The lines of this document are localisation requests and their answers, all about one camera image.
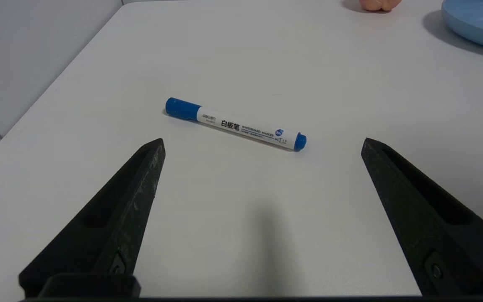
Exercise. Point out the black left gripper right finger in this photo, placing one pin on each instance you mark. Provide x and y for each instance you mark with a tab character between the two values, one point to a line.
438	226

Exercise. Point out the blue capped whiteboard marker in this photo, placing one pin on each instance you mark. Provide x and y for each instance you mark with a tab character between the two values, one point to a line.
241	127

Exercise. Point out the blue round plate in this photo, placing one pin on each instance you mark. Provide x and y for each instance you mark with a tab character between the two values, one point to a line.
482	21

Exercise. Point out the pink yellow peach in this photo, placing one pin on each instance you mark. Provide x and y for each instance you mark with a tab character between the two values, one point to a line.
377	4

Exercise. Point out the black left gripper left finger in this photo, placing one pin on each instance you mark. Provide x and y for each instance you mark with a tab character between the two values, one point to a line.
111	226

